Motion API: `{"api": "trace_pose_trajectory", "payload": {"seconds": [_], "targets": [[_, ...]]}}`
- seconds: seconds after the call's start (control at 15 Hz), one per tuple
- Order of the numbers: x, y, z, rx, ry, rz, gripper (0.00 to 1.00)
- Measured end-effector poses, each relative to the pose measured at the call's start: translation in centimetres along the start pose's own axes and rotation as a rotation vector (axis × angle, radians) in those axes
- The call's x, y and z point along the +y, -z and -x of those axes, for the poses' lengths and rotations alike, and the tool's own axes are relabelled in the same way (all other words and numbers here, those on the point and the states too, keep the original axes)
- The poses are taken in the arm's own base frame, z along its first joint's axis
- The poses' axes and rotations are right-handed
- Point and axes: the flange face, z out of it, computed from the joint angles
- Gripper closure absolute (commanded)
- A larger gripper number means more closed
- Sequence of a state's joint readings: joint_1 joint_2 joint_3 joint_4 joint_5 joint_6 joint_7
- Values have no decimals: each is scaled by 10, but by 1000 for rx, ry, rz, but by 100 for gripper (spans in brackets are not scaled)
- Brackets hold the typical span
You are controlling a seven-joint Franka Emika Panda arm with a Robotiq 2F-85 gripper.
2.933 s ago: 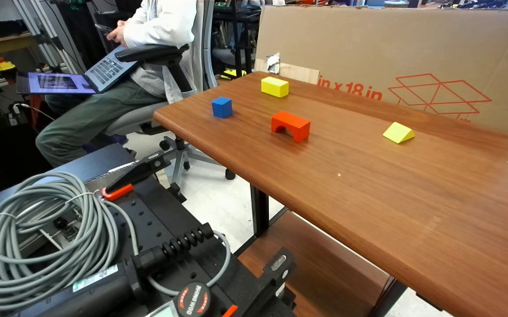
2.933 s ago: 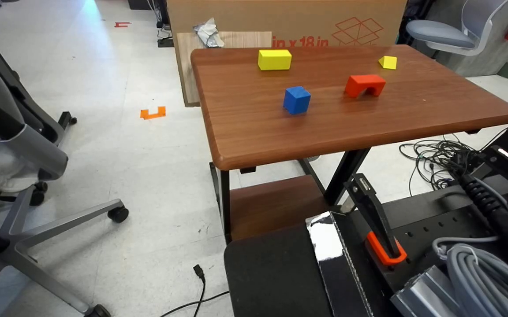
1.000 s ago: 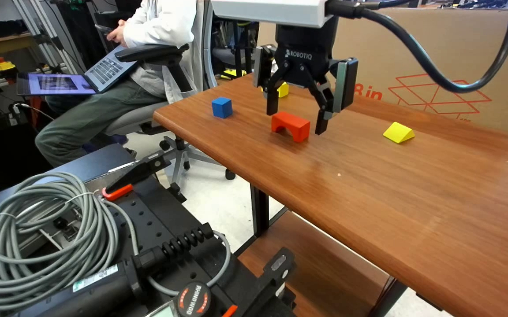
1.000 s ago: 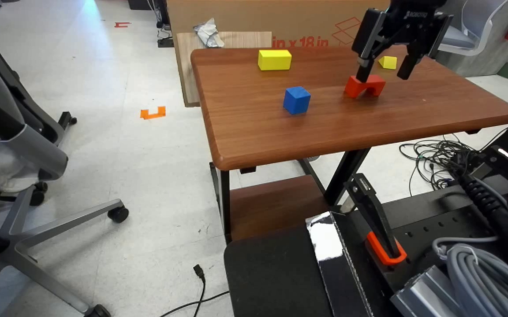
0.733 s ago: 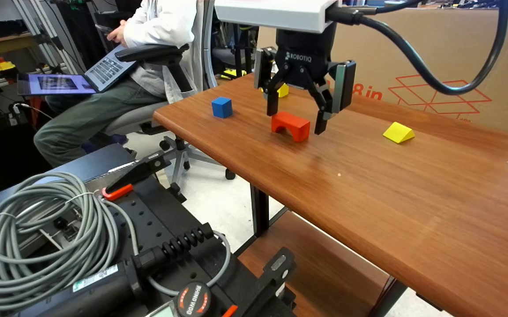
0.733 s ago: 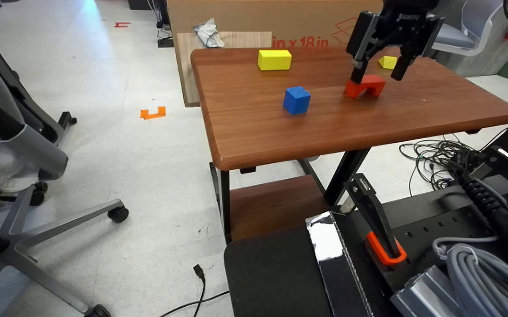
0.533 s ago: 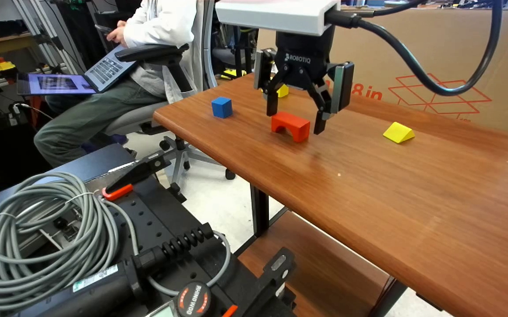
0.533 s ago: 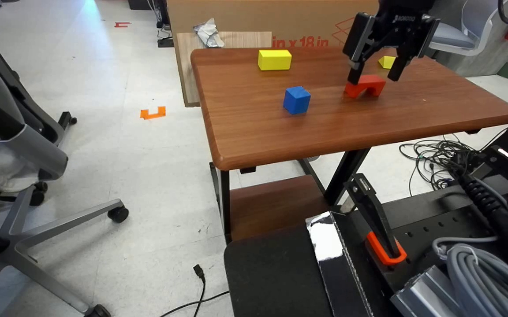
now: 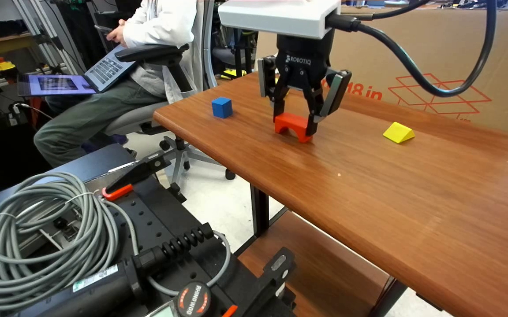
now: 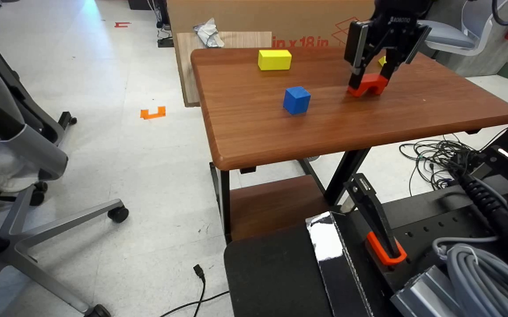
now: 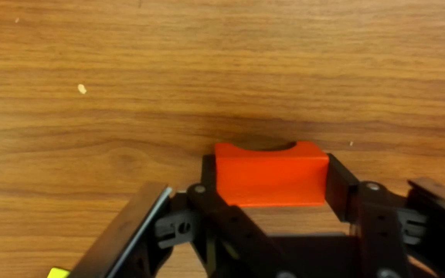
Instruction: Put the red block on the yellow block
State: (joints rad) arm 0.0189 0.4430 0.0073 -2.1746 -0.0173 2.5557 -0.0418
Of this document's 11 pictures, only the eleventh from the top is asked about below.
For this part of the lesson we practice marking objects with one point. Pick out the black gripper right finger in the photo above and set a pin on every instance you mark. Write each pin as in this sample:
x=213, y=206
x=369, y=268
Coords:
x=381, y=232

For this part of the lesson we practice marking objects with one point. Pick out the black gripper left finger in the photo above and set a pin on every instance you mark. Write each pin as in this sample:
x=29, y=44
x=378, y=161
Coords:
x=222, y=232

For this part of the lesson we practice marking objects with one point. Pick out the red arch wooden block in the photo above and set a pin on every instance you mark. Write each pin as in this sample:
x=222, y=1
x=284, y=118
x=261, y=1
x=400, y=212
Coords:
x=270, y=178

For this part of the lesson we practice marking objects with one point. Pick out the yellow rectangular wooden block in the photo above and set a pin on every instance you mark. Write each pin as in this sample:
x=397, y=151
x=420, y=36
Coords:
x=58, y=273

